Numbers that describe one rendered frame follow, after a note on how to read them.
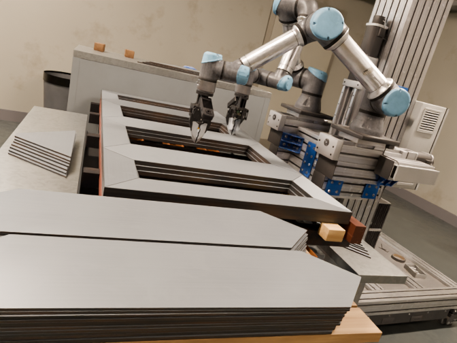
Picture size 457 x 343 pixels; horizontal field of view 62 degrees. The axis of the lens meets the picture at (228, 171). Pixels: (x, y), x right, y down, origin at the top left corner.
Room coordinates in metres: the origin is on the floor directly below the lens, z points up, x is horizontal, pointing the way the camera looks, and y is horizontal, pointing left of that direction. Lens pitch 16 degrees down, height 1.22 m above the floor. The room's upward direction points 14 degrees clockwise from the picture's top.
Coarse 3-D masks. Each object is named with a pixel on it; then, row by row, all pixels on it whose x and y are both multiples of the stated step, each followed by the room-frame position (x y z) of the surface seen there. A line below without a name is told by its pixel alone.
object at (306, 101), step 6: (300, 96) 2.22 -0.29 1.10; (306, 96) 2.18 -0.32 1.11; (312, 96) 2.17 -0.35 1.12; (318, 96) 2.18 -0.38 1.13; (300, 102) 2.19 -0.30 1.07; (306, 102) 2.18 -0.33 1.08; (312, 102) 2.17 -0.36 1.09; (318, 102) 2.19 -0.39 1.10; (300, 108) 2.17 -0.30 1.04; (306, 108) 2.16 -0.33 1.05; (312, 108) 2.16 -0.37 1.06; (318, 108) 2.18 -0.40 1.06
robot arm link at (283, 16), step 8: (280, 0) 2.04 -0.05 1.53; (288, 0) 2.02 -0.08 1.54; (296, 0) 2.00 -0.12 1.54; (280, 8) 2.05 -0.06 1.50; (288, 8) 2.02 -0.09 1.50; (296, 8) 2.00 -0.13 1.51; (280, 16) 2.08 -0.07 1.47; (288, 16) 2.05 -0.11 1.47; (296, 16) 2.03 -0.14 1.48; (288, 24) 2.08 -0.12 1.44; (296, 64) 2.22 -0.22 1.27; (296, 72) 2.23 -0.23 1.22; (296, 80) 2.24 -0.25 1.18
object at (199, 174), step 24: (120, 96) 2.26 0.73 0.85; (168, 120) 2.03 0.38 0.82; (192, 144) 1.63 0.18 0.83; (216, 144) 1.67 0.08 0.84; (240, 144) 1.72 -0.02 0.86; (144, 168) 1.13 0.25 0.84; (168, 168) 1.16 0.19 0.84; (192, 168) 1.19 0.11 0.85; (120, 192) 0.87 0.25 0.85; (144, 192) 0.89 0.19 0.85; (288, 192) 1.30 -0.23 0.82; (288, 216) 1.05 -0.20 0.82; (312, 216) 1.08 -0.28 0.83; (336, 216) 1.11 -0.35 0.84
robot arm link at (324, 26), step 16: (320, 16) 1.55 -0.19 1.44; (336, 16) 1.55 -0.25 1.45; (320, 32) 1.54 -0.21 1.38; (336, 32) 1.54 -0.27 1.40; (336, 48) 1.59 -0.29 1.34; (352, 48) 1.58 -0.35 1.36; (352, 64) 1.59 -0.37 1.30; (368, 64) 1.59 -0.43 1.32; (368, 80) 1.60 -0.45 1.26; (384, 80) 1.61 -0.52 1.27; (368, 96) 1.65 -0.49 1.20; (384, 96) 1.59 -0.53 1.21; (400, 96) 1.58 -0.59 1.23; (384, 112) 1.60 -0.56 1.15; (400, 112) 1.59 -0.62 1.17
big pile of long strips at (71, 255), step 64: (0, 192) 0.72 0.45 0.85; (0, 256) 0.51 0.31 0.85; (64, 256) 0.55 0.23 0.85; (128, 256) 0.60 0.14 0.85; (192, 256) 0.65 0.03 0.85; (256, 256) 0.71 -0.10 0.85; (0, 320) 0.40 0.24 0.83; (64, 320) 0.43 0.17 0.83; (128, 320) 0.46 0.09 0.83; (192, 320) 0.50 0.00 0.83; (256, 320) 0.54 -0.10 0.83; (320, 320) 0.59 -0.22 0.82
